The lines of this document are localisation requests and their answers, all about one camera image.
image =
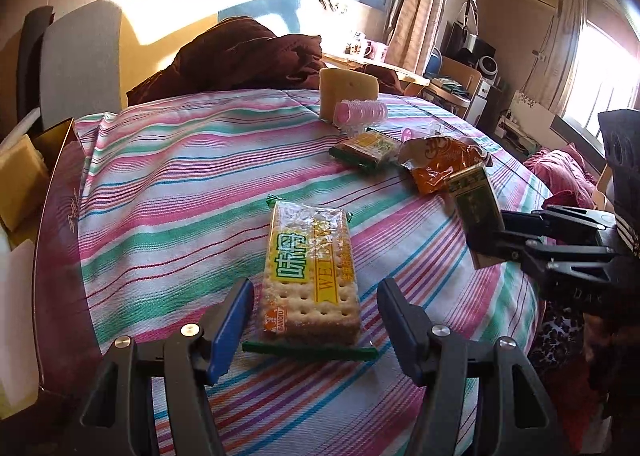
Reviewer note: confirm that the pink hair roller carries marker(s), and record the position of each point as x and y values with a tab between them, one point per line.
352	114

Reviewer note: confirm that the yellow sponge block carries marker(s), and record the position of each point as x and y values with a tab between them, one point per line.
336	85

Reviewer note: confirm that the orange snack bag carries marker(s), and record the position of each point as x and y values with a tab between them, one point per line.
431	160

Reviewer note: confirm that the pink mug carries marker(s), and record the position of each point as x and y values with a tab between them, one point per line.
375	51

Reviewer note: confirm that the maroon blanket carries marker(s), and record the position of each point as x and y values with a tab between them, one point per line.
237	53

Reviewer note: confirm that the green tea box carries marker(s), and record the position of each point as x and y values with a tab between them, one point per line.
477	207

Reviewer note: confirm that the pink bedding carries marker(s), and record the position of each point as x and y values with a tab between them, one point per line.
564	171

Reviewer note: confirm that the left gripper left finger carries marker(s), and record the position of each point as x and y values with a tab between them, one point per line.
117	416

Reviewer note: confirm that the grey chair back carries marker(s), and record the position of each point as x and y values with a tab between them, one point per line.
79	68

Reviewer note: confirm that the large cracker packet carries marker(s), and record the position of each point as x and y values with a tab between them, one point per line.
307	303

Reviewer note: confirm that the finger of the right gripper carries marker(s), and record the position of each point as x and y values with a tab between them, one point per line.
550	220
531	252

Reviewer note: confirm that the beige curtain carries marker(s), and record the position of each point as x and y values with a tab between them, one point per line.
410	32

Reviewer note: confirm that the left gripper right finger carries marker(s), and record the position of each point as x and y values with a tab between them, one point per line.
514	415

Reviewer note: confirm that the striped tablecloth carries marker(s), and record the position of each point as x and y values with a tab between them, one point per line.
173	209

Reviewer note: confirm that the small green cracker packet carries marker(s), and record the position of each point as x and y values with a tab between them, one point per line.
367	151

